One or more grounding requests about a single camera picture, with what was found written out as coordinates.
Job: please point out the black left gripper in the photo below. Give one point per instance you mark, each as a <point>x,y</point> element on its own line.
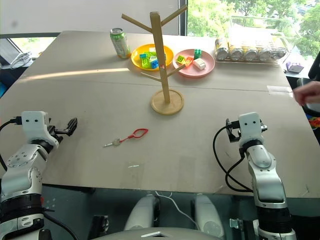
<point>54,133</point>

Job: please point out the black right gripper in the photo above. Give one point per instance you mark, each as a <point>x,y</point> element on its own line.
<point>235,136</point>

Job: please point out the grey rounded object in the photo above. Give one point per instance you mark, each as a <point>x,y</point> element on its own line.
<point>313,107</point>

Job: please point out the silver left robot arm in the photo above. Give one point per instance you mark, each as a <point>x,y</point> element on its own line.
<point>22,175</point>

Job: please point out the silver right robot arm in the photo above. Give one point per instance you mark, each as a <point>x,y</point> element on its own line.
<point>265,180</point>

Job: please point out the person's bare hand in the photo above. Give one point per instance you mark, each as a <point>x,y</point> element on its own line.
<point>308,93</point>

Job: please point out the silver key with red loop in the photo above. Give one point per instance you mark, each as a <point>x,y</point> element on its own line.
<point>130,136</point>

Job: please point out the colourful toy pile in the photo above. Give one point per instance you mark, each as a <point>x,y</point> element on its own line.
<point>315,123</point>

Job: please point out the silver drink can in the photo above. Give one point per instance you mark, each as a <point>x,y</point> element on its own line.
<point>250,55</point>
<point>222,51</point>
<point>265,55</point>
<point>236,53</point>
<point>278,55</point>

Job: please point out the pink plate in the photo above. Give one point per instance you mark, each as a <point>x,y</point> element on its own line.
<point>208,63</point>

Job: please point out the purple small object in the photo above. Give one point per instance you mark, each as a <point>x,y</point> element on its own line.
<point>295,67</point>

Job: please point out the large white toy brick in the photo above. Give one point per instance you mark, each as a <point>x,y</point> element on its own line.
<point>199,64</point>

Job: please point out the wooden tree hanger stand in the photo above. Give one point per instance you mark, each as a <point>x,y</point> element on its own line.
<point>165,100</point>

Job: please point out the orange toy brick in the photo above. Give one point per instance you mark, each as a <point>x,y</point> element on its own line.
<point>189,61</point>

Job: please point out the dark green toy brick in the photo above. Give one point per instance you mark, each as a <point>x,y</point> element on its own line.
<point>198,54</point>

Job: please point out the black chair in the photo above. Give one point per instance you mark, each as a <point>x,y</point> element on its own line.
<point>315,70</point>

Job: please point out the clear can dispenser rack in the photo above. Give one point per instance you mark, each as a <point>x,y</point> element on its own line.
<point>255,35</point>

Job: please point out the lime yellow toy brick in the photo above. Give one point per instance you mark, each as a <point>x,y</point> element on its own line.
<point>180,59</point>

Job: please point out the white right robot leg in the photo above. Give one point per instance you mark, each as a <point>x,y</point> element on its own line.
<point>208,215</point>

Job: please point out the white robot leg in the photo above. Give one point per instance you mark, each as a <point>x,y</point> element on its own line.
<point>141,212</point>
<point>208,215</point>

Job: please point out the lime green toy brick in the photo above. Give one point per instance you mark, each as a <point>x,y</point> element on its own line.
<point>145,64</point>

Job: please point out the green soda can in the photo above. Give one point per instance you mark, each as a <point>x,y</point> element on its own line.
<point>120,42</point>

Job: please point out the black table clamp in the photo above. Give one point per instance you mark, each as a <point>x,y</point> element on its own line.
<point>101,225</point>

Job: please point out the blue toy brick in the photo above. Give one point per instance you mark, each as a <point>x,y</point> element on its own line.
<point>154,64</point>

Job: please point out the yellow plate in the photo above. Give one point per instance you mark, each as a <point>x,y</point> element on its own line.
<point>166,53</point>

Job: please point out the white left robot leg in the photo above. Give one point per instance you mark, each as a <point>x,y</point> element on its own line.
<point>141,212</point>

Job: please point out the grey robot torso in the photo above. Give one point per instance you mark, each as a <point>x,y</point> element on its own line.
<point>160,233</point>

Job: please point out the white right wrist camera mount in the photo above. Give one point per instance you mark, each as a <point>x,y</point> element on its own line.
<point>250,126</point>

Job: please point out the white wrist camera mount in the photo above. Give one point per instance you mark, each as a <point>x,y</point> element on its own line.
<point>33,125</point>
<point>250,126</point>

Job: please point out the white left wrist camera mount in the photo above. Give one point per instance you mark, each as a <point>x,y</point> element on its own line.
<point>33,125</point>

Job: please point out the metal table bracket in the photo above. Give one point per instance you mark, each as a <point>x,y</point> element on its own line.
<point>236,223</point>

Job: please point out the black window frame post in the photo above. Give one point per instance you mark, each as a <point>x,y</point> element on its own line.
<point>182,17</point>

